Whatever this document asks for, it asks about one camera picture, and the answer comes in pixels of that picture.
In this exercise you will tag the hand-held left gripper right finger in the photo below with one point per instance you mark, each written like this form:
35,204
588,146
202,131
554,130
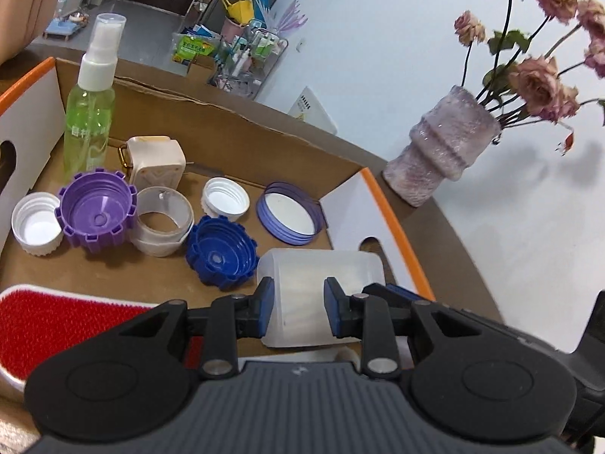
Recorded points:
333,310

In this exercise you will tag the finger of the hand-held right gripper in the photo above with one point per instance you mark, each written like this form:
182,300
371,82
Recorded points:
401,294

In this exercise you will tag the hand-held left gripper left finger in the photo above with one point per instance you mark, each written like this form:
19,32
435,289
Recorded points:
264,307

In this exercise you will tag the translucent plastic container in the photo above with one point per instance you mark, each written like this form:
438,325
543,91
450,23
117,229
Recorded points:
302,283

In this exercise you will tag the cardboard box with orange edge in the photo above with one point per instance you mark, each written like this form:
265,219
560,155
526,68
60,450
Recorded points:
236,151

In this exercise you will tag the beige plastic case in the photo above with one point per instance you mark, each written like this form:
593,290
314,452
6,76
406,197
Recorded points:
156,163

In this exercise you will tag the large white ribbed bottle cap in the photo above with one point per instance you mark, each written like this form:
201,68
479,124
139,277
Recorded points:
35,227

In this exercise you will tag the blue notched cap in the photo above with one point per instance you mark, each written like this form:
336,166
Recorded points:
217,255

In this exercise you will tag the purple round lid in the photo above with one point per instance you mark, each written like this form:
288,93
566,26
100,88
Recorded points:
288,239

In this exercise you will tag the small white bottle cap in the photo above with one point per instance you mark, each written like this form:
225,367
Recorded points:
226,198

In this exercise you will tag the pale purple ribbed vase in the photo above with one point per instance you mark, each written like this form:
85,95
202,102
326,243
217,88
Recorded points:
439,151

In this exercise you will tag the purple notched cap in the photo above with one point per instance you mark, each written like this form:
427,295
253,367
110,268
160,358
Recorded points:
94,208

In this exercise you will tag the red lint brush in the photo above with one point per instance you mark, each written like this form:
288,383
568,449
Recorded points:
61,321

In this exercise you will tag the small brown cardboard box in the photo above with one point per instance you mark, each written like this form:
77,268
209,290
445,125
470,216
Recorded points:
201,66

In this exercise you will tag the dried pink rose bouquet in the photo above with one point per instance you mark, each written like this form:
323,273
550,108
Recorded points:
539,85

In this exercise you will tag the green spray bottle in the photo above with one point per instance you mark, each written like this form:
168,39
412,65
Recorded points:
90,118

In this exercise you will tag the green printed bag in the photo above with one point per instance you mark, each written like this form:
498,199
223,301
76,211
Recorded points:
194,49

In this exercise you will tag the pink bucket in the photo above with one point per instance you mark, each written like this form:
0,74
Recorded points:
234,28

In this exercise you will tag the blue pet feeding station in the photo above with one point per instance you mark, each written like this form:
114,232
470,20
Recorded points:
66,23

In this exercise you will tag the pink hard-shell suitcase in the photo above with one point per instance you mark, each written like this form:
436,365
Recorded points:
28,9

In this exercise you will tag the white wall socket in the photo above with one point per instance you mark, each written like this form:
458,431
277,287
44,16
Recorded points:
301,45

